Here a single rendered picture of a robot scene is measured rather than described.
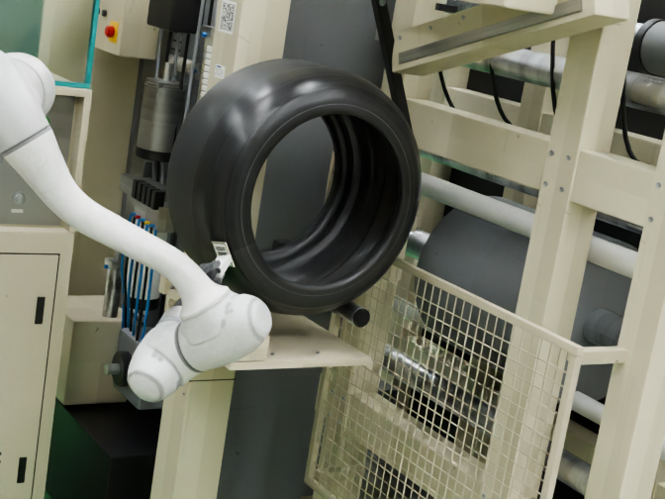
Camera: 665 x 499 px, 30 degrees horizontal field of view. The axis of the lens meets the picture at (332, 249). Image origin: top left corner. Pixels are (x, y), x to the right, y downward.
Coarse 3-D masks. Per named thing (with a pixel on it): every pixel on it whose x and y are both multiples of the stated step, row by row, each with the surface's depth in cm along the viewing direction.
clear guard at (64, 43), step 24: (0, 0) 297; (24, 0) 300; (48, 0) 303; (72, 0) 306; (96, 0) 309; (0, 24) 298; (24, 24) 301; (48, 24) 305; (72, 24) 308; (96, 24) 310; (0, 48) 300; (24, 48) 303; (48, 48) 306; (72, 48) 309; (72, 72) 311
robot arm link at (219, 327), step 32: (32, 160) 218; (64, 192) 221; (96, 224) 221; (128, 224) 222; (128, 256) 223; (160, 256) 220; (192, 288) 220; (224, 288) 223; (192, 320) 220; (224, 320) 219; (256, 320) 218; (192, 352) 223; (224, 352) 221
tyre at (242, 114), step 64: (256, 64) 276; (320, 64) 276; (192, 128) 269; (256, 128) 257; (384, 128) 272; (192, 192) 264; (384, 192) 298; (192, 256) 278; (256, 256) 264; (320, 256) 303; (384, 256) 282
